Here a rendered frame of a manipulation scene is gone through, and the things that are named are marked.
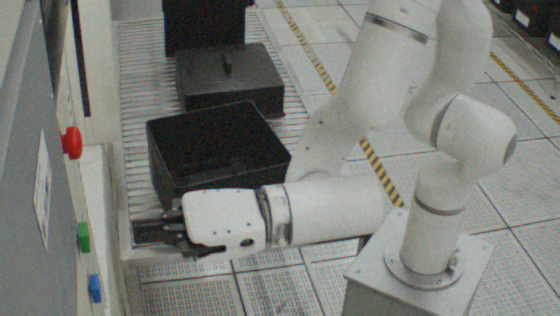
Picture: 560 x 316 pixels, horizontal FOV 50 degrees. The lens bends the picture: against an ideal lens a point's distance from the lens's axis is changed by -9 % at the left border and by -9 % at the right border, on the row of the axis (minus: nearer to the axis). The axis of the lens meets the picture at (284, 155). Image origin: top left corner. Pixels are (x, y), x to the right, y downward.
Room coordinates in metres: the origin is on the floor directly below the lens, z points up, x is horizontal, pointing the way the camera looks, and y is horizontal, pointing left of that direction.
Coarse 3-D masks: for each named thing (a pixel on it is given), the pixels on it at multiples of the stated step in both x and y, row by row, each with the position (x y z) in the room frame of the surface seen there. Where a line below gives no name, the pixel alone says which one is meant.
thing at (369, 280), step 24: (384, 240) 1.10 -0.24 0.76; (480, 240) 1.11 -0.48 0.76; (360, 264) 1.02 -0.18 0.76; (384, 264) 1.02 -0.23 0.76; (480, 264) 1.02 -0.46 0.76; (360, 288) 0.97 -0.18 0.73; (384, 288) 0.94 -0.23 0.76; (408, 288) 0.95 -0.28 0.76; (456, 288) 0.95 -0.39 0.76; (360, 312) 0.96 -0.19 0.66; (384, 312) 0.94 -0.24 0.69; (408, 312) 0.91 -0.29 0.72; (432, 312) 0.88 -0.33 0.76; (456, 312) 0.88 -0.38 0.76
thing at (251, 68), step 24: (216, 48) 1.82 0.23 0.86; (240, 48) 1.82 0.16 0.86; (264, 48) 1.83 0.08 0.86; (192, 72) 1.66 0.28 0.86; (216, 72) 1.66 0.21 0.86; (240, 72) 1.66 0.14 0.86; (264, 72) 1.67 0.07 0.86; (192, 96) 1.53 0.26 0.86; (216, 96) 1.55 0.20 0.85; (240, 96) 1.57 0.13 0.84; (264, 96) 1.59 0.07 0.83
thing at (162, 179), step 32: (160, 128) 1.29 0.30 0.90; (192, 128) 1.33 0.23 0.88; (224, 128) 1.37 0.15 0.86; (256, 128) 1.35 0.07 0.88; (160, 160) 1.14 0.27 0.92; (192, 160) 1.33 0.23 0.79; (224, 160) 1.33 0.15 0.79; (256, 160) 1.35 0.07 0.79; (288, 160) 1.18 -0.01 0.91; (160, 192) 1.17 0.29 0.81
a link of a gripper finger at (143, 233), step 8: (136, 224) 0.61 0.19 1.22; (144, 224) 0.61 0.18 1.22; (152, 224) 0.61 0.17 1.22; (160, 224) 0.61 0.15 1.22; (136, 232) 0.60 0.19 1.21; (144, 232) 0.60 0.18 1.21; (152, 232) 0.60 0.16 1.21; (160, 232) 0.61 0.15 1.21; (136, 240) 0.60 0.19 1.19; (144, 240) 0.60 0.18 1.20; (152, 240) 0.60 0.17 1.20; (160, 240) 0.60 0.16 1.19; (168, 240) 0.60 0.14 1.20
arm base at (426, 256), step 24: (408, 216) 1.04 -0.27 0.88; (432, 216) 0.98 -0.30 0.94; (456, 216) 0.98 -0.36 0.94; (408, 240) 1.01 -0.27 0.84; (432, 240) 0.98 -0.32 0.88; (456, 240) 1.00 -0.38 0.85; (408, 264) 1.00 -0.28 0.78; (432, 264) 0.98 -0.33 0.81; (456, 264) 0.99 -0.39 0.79; (432, 288) 0.94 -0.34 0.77
